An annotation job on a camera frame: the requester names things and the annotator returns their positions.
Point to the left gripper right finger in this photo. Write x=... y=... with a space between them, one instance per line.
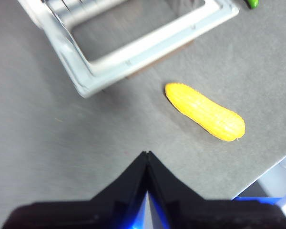
x=200 y=214

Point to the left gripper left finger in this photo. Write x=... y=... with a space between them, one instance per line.
x=105 y=212

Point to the yellow toy corn cob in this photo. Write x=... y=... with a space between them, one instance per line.
x=205 y=112

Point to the purple toy eggplant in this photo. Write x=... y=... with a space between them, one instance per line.
x=252 y=3

